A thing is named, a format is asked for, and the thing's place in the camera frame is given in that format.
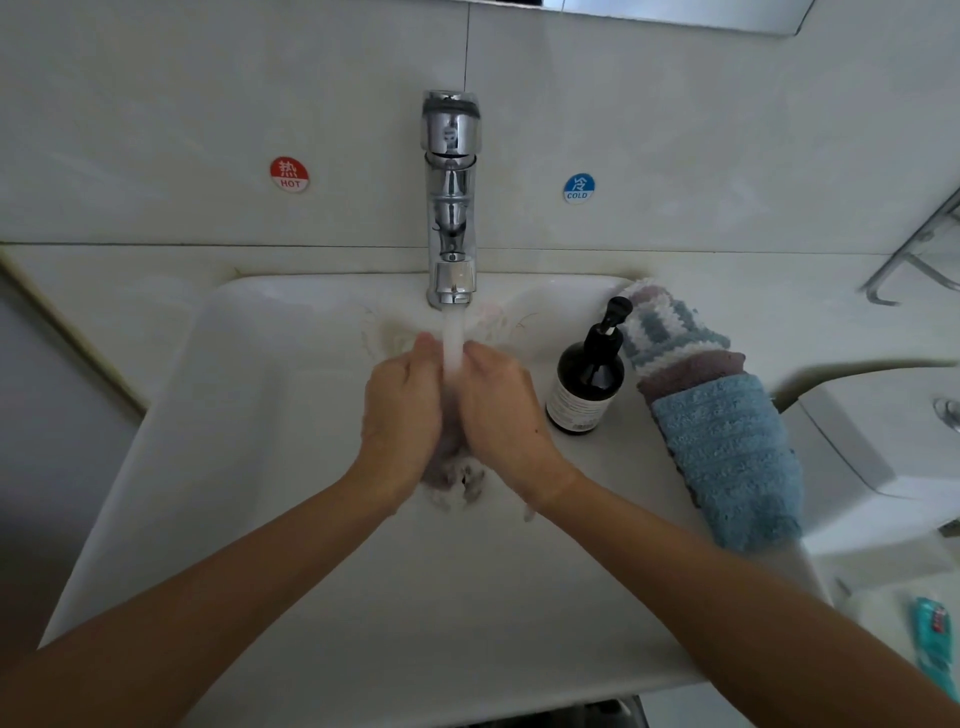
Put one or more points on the grey yellow striped cloth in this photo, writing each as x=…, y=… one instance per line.
x=668, y=330

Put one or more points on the white toilet lid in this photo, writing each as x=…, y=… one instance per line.
x=900, y=645

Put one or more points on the person's left hand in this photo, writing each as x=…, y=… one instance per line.
x=402, y=428

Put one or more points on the gray patterned trousers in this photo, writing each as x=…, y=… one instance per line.
x=555, y=716

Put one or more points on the white toilet tank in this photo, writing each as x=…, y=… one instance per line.
x=878, y=465

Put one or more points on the wall mirror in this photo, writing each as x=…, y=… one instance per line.
x=690, y=12

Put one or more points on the black pump soap bottle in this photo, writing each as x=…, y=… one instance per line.
x=585, y=387

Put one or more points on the grey stained cloth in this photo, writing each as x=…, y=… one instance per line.
x=450, y=443

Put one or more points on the white ceramic sink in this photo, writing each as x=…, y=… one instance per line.
x=480, y=608

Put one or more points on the blue round sticker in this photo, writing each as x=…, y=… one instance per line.
x=579, y=186

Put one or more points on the pink white striped cloth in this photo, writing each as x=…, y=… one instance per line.
x=648, y=293

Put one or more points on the person's right forearm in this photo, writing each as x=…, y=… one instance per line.
x=735, y=615

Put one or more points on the chrome faucet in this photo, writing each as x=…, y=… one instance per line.
x=450, y=195

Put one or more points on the person's left forearm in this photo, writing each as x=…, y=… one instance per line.
x=195, y=623

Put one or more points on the metal wall shelf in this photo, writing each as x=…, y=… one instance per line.
x=908, y=255

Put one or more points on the red round sticker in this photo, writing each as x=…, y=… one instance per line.
x=290, y=174

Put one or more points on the teal tube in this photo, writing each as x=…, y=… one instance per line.
x=933, y=645

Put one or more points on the person's right hand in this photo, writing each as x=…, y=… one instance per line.
x=507, y=420

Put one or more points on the chrome flush button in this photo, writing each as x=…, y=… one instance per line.
x=951, y=411

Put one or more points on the blue stained cloth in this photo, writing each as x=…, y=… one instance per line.
x=731, y=462

